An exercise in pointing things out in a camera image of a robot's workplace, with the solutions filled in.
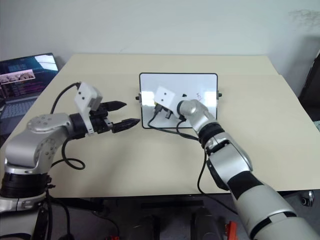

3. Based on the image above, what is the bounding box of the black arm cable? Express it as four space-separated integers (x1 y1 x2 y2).
48 82 86 171
147 104 238 216

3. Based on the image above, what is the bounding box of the black caster wheel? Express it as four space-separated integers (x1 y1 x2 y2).
300 191 315 207

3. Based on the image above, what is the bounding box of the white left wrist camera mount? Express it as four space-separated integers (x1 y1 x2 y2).
74 81 104 136

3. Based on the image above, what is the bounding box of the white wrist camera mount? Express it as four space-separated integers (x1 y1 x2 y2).
152 86 183 113
74 81 104 136

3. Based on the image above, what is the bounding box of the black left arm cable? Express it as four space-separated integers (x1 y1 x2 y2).
48 82 86 171

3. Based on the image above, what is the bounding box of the black-framed small whiteboard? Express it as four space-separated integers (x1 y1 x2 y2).
135 72 223 130

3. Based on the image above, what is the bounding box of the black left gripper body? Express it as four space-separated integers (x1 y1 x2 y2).
88 101 114 135

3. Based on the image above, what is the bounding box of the dark chair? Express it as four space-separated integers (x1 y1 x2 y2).
298 48 320 119

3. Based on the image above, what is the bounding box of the black table frame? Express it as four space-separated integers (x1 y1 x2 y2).
49 196 207 210

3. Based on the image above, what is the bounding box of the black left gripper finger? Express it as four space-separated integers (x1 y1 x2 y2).
103 100 128 113
111 118 142 134

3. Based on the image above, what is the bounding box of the dark rounded shape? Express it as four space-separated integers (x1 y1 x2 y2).
190 207 222 240

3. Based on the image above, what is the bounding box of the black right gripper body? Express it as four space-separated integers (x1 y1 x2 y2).
162 108 175 120

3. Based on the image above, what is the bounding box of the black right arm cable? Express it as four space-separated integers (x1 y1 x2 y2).
147 104 238 216

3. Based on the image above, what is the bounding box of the red plastic part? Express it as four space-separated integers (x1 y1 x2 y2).
225 221 238 240

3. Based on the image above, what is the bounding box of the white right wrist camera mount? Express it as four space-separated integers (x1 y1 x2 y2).
152 86 183 113

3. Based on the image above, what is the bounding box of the open silver laptop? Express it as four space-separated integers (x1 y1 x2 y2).
0 52 60 127

